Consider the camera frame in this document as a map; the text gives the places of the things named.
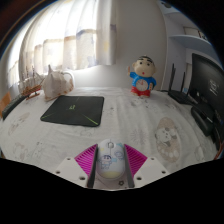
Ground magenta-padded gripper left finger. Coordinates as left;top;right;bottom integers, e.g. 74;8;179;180
53;143;100;189

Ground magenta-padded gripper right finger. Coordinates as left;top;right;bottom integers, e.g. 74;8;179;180
123;143;170;189

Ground white cartoon-print computer mouse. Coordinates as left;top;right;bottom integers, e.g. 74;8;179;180
95;138;127;181

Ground black mouse pad green lines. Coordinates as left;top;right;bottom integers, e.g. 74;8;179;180
39;95;105;128

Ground white printed tablecloth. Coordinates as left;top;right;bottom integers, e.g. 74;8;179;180
0;86;219;191

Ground black router with antennas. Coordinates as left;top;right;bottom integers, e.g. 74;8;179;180
167;63;198;105

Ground black box device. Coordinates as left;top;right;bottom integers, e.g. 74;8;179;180
190;102;218;137

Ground large white conch shell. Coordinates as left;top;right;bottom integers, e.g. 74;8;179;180
41;64;75;102

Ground cartoon boy figure clock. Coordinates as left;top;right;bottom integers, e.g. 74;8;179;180
126;55;158;98

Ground wooden model sailing ship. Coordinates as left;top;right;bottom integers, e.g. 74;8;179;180
18;65;45;100

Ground black keyboard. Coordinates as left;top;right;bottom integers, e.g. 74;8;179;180
1;94;29;120

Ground orange wooden chair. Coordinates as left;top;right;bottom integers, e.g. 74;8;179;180
0;91;12;118

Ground black computer monitor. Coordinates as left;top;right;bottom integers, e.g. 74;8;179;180
189;52;224;134

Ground white sheer curtain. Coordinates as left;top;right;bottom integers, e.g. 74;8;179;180
6;0;118;91

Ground white wall shelf unit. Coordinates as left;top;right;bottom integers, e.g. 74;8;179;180
156;0;214;59

